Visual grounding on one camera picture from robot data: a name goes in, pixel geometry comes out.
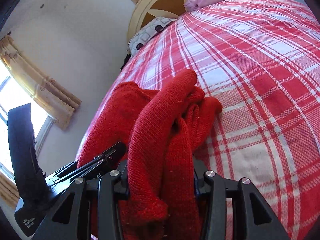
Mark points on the beige curtain left window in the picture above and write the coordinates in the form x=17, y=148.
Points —
x=57, y=101

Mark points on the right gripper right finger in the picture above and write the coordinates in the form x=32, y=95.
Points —
x=253, y=218

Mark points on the white pillow with black dots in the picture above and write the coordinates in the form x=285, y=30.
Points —
x=148, y=32

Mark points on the cream wooden headboard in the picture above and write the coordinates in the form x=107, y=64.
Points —
x=147, y=10

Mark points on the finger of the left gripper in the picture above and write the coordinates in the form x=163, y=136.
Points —
x=70, y=172
x=112, y=155

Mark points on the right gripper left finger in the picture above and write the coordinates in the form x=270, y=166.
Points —
x=88, y=207

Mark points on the black object beside pillow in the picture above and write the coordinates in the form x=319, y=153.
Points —
x=126, y=60

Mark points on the red knitted sweater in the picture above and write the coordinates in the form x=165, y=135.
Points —
x=162, y=130

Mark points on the red white plaid bedspread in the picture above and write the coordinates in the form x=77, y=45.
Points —
x=260, y=60

